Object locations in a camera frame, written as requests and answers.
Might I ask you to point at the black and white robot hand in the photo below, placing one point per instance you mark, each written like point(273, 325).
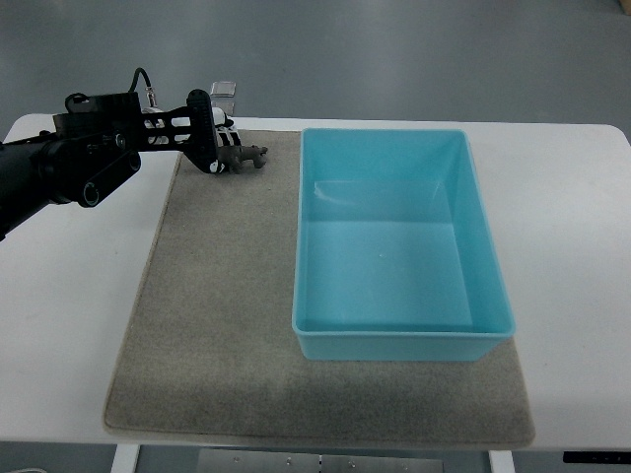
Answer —
point(228, 142)

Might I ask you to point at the brown toy hippo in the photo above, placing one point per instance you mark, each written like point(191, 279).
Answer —
point(242, 156)

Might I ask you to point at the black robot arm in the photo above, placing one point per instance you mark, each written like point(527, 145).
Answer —
point(95, 147)

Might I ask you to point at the blue plastic box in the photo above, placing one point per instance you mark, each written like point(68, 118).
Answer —
point(395, 260)

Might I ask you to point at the lower metal floor plate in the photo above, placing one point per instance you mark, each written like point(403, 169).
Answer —
point(227, 105)

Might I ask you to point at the metal floor plate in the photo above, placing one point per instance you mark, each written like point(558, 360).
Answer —
point(223, 89)
point(227, 105)

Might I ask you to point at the upper metal floor plate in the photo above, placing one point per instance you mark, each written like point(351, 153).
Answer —
point(223, 89)

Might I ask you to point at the grey felt mat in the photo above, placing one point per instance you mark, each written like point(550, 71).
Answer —
point(210, 352)

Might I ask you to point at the white left table leg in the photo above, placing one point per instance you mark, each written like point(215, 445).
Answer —
point(125, 458)

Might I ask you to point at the white table leg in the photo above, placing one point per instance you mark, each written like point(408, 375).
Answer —
point(501, 461)
point(125, 458)

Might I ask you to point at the white right table leg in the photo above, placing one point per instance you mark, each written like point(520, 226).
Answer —
point(501, 461)

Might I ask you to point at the black table control panel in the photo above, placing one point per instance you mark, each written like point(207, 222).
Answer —
point(597, 457)

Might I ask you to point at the metal table base plate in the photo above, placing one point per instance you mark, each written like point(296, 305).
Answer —
point(223, 460)

